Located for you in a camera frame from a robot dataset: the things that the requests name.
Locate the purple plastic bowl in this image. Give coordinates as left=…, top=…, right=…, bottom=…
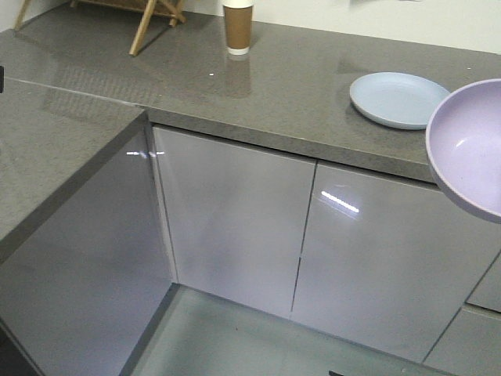
left=425, top=78, right=500, bottom=223

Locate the brown paper cup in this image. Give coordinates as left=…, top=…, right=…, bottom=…
left=222, top=0, right=254, bottom=56

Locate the light blue plate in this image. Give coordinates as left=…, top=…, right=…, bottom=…
left=349, top=72, right=450, bottom=130

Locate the grey cabinet door middle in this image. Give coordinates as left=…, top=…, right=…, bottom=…
left=153, top=128, right=315, bottom=317

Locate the grey cabinet door far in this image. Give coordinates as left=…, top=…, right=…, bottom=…
left=291, top=164, right=500, bottom=362

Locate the grey corner cabinet door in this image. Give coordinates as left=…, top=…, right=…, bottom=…
left=1, top=132, right=172, bottom=375

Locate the wooden folding rack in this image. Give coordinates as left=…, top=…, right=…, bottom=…
left=13, top=0, right=187, bottom=57

